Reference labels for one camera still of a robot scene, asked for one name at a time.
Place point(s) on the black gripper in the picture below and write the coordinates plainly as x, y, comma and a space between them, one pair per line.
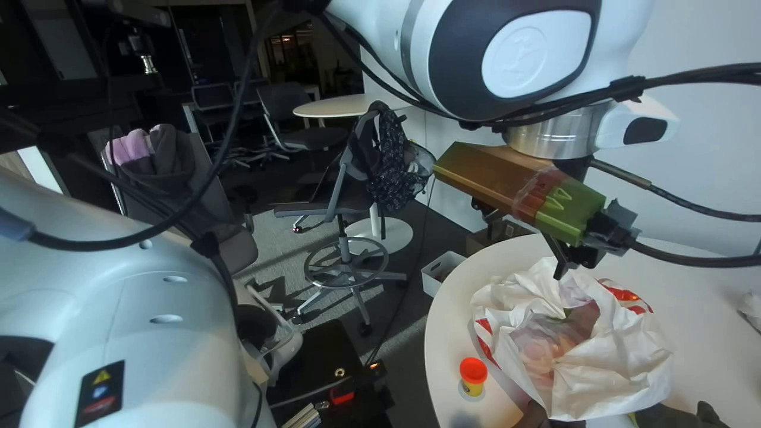
611, 229

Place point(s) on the yellow container red cap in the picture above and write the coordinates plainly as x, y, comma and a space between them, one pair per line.
475, 371

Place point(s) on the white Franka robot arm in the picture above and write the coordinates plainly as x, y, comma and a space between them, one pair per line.
158, 318

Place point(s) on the small white box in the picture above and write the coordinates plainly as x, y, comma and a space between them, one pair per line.
438, 275

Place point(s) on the black mesh office chair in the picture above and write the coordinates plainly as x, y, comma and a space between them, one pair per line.
392, 168

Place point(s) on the black controller box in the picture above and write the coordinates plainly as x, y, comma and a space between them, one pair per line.
324, 371

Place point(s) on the round white side table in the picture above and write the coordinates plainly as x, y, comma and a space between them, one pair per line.
337, 107

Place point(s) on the dark padded chair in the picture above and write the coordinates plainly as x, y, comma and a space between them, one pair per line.
187, 187

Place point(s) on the pink cloth bundle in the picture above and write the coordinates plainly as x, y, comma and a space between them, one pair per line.
132, 146

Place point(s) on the brown green wrist camera box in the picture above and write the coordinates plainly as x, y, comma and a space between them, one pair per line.
508, 181

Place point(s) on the white round pedestal base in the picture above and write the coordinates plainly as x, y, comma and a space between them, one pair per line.
392, 237

